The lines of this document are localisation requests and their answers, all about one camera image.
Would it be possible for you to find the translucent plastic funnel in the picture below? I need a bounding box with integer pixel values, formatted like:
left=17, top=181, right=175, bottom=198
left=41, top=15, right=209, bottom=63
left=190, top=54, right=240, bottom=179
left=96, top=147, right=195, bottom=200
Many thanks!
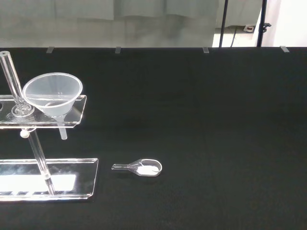
left=22, top=72, right=84, bottom=140

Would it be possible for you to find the black tripod leg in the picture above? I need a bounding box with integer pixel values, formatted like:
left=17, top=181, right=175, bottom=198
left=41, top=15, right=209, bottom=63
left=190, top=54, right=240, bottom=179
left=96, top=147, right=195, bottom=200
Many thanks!
left=218, top=0, right=229, bottom=48
left=257, top=0, right=272, bottom=47

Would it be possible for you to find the glass weighing funnel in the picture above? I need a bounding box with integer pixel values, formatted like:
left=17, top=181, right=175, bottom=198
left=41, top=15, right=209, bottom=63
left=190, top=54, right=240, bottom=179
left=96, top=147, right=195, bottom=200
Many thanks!
left=111, top=158, right=163, bottom=177

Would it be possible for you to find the black cloth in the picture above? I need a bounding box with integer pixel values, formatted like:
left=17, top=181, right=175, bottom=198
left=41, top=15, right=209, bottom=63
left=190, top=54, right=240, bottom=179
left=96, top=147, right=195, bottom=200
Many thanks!
left=0, top=46, right=307, bottom=230

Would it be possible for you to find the clear acrylic funnel stand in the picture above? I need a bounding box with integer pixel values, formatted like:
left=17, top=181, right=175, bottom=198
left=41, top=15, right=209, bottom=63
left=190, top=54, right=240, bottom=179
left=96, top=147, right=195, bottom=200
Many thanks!
left=0, top=50, right=99, bottom=202

